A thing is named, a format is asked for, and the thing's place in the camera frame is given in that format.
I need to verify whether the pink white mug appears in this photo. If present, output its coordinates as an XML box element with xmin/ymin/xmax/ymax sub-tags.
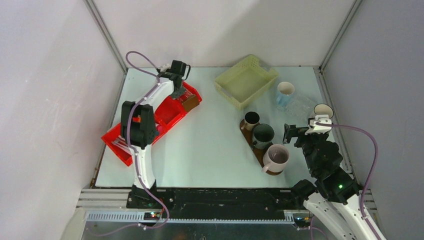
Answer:
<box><xmin>262</xmin><ymin>144</ymin><xmax>290</xmax><ymax>175</ymax></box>

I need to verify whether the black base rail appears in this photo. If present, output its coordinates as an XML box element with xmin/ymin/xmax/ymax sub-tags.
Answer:
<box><xmin>125</xmin><ymin>187</ymin><xmax>329</xmax><ymax>221</ymax></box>

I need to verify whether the red divided organizer bin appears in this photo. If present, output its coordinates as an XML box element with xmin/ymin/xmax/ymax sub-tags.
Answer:
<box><xmin>101</xmin><ymin>82</ymin><xmax>202</xmax><ymax>167</ymax></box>

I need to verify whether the dark green mug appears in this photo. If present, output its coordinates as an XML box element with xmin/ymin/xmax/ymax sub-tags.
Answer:
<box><xmin>250</xmin><ymin>123</ymin><xmax>275</xmax><ymax>150</ymax></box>

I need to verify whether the clear textured acrylic tray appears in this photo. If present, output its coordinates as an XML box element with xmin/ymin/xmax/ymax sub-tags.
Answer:
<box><xmin>283</xmin><ymin>93</ymin><xmax>317</xmax><ymax>122</ymax></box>

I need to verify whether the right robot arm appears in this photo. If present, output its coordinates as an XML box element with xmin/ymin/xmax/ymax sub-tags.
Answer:
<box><xmin>283</xmin><ymin>123</ymin><xmax>385</xmax><ymax>240</ymax></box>

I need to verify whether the white mug black handle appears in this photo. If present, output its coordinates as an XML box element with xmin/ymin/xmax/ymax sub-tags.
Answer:
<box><xmin>311</xmin><ymin>103</ymin><xmax>334</xmax><ymax>119</ymax></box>

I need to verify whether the brown mug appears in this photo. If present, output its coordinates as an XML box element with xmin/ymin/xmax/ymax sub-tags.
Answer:
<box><xmin>240</xmin><ymin>111</ymin><xmax>260</xmax><ymax>131</ymax></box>

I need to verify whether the brown oval wooden tray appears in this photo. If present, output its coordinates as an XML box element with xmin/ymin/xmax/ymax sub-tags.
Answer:
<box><xmin>239</xmin><ymin>119</ymin><xmax>283</xmax><ymax>176</ymax></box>

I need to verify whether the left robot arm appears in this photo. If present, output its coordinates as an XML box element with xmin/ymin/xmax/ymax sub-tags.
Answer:
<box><xmin>120</xmin><ymin>68</ymin><xmax>186</xmax><ymax>208</ymax></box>

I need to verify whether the cream plastic basket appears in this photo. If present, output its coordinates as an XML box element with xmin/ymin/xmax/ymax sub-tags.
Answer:
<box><xmin>214</xmin><ymin>54</ymin><xmax>279</xmax><ymax>110</ymax></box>

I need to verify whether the white toothbrush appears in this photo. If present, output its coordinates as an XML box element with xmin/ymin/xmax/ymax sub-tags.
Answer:
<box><xmin>112</xmin><ymin>138</ymin><xmax>131</xmax><ymax>155</ymax></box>

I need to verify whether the light blue mug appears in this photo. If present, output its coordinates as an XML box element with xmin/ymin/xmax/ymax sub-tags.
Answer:
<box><xmin>275</xmin><ymin>81</ymin><xmax>295</xmax><ymax>108</ymax></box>

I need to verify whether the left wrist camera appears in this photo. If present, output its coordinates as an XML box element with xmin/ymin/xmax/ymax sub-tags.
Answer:
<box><xmin>158</xmin><ymin>60</ymin><xmax>191</xmax><ymax>81</ymax></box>

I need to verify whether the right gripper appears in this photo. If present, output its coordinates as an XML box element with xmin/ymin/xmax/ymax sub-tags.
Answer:
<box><xmin>281</xmin><ymin>123</ymin><xmax>327</xmax><ymax>174</ymax></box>

